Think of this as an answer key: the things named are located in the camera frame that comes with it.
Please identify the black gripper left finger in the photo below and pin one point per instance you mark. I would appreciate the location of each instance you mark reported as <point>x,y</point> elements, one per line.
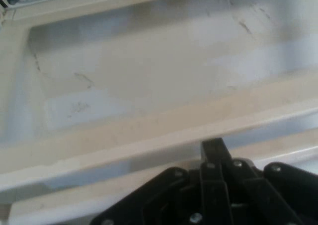
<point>174,200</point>

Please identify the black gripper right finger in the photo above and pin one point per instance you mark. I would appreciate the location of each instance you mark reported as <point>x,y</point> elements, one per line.
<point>273,197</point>

